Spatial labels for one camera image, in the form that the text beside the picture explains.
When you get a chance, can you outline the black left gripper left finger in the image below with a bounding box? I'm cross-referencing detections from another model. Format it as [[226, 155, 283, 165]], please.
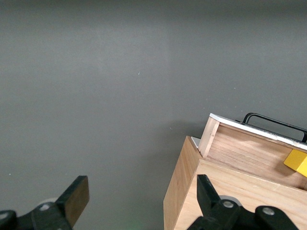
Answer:
[[0, 175, 90, 230]]

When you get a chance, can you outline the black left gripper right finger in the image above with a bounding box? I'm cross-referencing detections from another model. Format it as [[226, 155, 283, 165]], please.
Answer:
[[189, 174, 298, 230]]

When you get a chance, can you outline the white-fronted wooden drawer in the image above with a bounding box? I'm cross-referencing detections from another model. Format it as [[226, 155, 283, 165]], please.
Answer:
[[199, 113, 307, 190]]

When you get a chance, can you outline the yellow wooden block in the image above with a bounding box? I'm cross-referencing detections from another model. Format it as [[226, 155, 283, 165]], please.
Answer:
[[283, 149, 307, 178]]

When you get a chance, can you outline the black drawer handle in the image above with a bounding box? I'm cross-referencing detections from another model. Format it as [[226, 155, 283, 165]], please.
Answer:
[[235, 112, 307, 144]]

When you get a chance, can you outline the wooden drawer cabinet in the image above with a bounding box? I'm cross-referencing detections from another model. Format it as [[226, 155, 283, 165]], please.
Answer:
[[163, 135, 307, 230]]

